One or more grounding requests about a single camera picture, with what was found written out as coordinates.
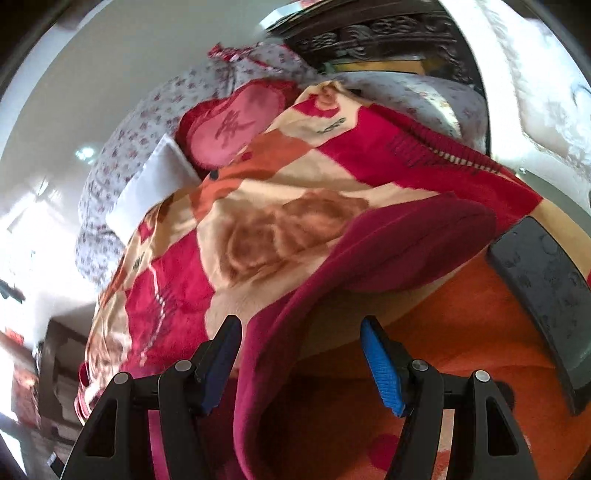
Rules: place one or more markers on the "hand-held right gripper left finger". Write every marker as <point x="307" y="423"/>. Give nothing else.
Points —
<point x="220" y="369"/>

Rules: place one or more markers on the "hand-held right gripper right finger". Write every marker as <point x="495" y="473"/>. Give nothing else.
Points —
<point x="381" y="364"/>

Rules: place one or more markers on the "maroon knit garment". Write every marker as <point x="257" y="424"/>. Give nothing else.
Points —
<point x="323" y="295"/>

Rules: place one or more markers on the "brown wooden cabinet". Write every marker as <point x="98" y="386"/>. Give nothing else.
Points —
<point x="64" y="369"/>

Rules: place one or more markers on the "dark grey embossed panel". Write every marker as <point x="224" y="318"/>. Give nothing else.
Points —
<point x="545" y="295"/>

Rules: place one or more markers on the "printed red orange blanket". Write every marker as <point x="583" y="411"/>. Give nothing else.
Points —
<point x="277" y="194"/>

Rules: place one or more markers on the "white pillow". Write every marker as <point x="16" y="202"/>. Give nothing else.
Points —
<point x="147" y="194"/>

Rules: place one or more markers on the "red heart-shaped pillow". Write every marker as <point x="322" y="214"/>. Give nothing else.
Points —
<point x="231" y="124"/>

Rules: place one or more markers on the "floral patterned quilt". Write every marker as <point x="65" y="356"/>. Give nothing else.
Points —
<point x="138" y="120"/>

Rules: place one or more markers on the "white lace cloth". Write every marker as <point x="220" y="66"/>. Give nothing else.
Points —
<point x="545" y="101"/>

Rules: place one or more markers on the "dark carved wooden furniture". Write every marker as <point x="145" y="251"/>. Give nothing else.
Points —
<point x="369" y="39"/>

